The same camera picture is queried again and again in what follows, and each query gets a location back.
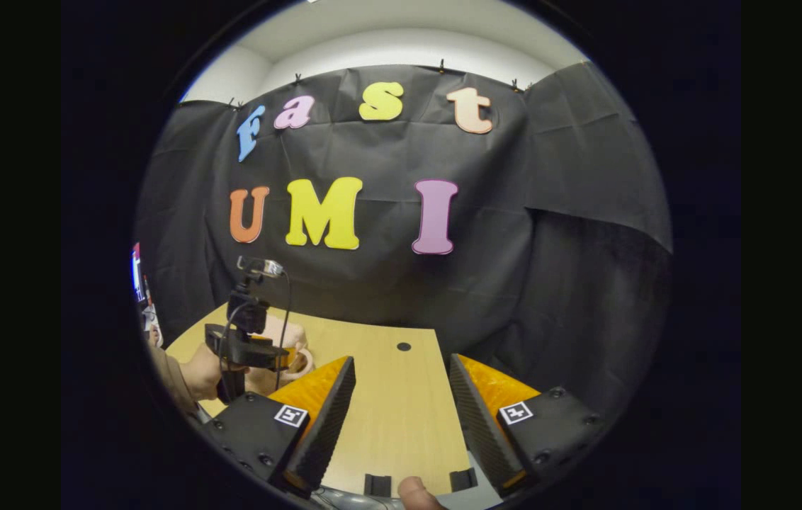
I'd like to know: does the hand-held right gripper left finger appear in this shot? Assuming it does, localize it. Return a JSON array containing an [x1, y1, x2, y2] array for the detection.
[[201, 356, 357, 499]]

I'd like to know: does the black backdrop cloth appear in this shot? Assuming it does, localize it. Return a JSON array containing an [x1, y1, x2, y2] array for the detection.
[[135, 62, 673, 419]]

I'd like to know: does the computer screen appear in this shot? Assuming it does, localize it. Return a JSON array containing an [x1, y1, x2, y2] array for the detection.
[[131, 242, 145, 304]]

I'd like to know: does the black cable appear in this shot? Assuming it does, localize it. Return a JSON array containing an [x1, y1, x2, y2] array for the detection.
[[273, 269, 293, 392]]

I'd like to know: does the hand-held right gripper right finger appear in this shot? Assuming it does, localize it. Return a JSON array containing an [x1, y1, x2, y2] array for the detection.
[[448, 353, 611, 498]]

